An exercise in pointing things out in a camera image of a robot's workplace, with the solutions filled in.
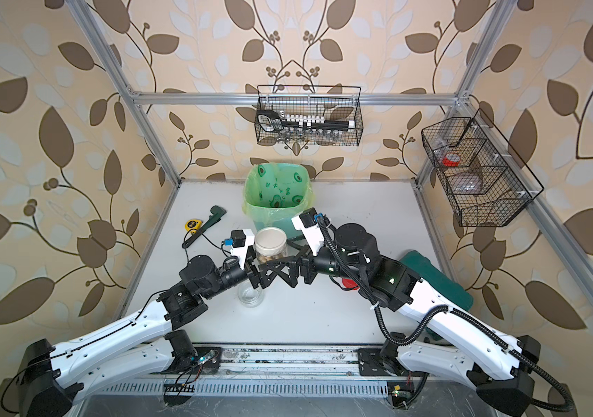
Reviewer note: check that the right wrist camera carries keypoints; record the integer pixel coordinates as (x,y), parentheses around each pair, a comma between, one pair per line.
(306,224)

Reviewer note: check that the black wire basket back wall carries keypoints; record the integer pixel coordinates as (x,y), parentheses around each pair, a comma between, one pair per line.
(309,114)

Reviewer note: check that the red object in basket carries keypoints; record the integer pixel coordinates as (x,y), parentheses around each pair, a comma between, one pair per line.
(451,160)

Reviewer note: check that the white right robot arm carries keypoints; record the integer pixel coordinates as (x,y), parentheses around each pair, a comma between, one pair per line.
(428,332)

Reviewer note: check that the green bin with bag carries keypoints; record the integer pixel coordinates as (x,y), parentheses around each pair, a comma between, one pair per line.
(274,193)

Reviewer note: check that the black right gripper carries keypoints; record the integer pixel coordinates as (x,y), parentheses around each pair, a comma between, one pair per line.
(296,262)

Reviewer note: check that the black wire basket right wall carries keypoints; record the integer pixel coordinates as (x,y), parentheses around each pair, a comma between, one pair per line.
(492,184)

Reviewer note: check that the beige lid jar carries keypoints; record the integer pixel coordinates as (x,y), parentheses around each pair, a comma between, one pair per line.
(270,244)
(249,296)

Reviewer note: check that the red jar lid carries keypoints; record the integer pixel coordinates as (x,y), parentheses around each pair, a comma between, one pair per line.
(349,285)

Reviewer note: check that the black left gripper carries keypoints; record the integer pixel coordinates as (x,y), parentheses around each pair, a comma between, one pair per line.
(255,274)

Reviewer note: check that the yellow tape measure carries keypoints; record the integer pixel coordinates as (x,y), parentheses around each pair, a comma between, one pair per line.
(193,225)

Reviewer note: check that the black wire basket wall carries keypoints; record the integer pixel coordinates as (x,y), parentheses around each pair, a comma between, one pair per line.
(309,114)
(492,184)

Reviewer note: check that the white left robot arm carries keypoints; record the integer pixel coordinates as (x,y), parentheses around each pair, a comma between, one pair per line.
(53,378)

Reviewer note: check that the black socket set rail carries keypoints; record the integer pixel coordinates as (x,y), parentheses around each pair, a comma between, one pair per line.
(273,122)

